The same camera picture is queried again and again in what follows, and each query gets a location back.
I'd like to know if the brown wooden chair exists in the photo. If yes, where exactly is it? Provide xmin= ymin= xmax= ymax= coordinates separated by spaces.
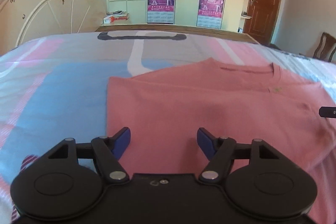
xmin=313 ymin=32 xmax=336 ymax=63

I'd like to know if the pink knit sweater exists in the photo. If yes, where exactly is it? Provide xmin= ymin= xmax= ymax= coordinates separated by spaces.
xmin=106 ymin=59 xmax=335 ymax=223

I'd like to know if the cream arched headboard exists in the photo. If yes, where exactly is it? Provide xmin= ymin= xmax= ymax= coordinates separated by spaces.
xmin=1 ymin=0 xmax=106 ymax=55

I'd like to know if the wooden bed footboard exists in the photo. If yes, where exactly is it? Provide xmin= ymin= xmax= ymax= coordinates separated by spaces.
xmin=96 ymin=24 xmax=259 ymax=44

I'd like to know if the pastel patterned bed sheet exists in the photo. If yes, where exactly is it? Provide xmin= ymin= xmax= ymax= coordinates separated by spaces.
xmin=1 ymin=31 xmax=335 ymax=223

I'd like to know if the white orange box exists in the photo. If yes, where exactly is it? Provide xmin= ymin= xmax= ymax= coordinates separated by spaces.
xmin=102 ymin=10 xmax=129 ymax=24

